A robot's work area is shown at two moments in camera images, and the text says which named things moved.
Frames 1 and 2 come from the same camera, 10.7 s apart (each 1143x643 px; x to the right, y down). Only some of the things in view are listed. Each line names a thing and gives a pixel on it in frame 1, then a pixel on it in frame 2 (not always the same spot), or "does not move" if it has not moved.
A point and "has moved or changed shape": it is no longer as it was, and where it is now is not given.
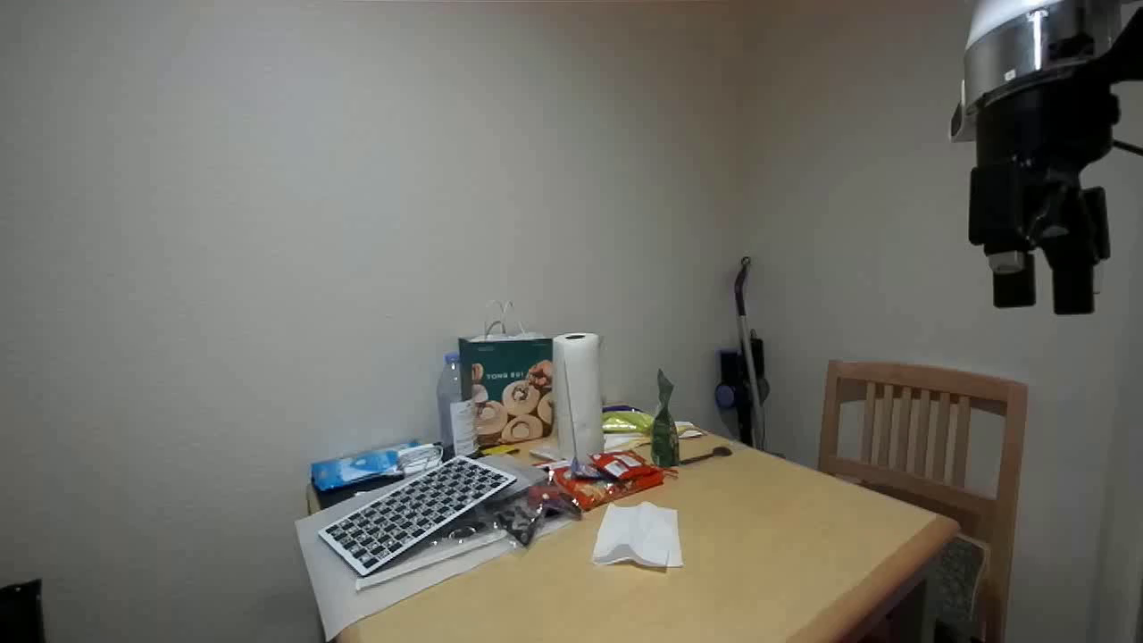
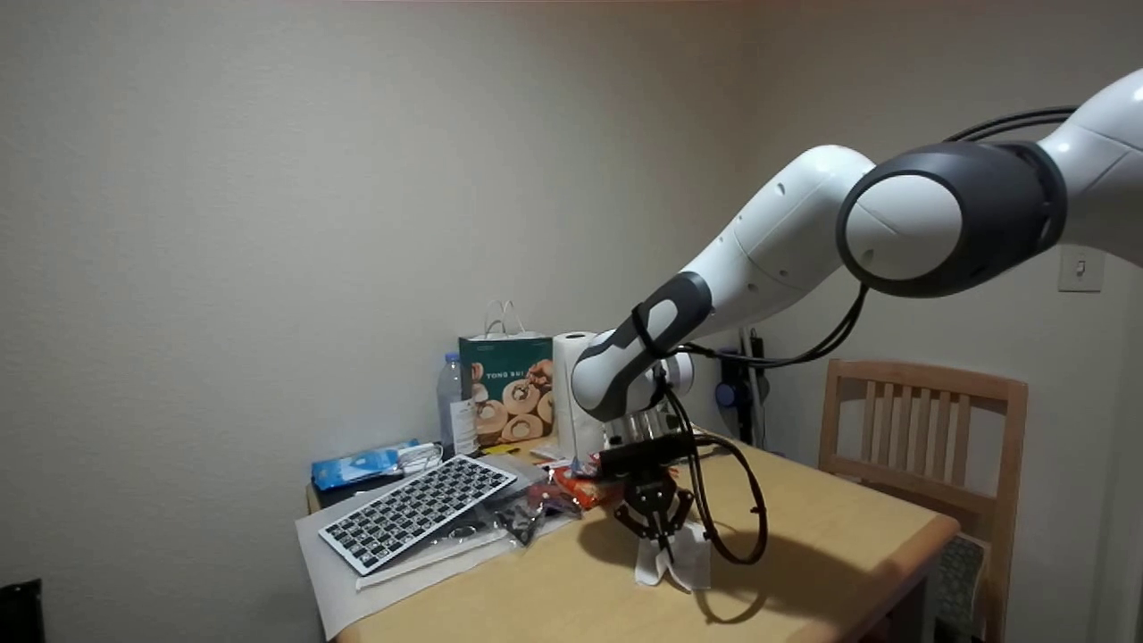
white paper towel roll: [581, 402] does not move
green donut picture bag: [508, 386] does not move
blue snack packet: [353, 474] does not move
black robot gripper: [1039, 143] → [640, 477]
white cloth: [640, 533] has moved or changed shape
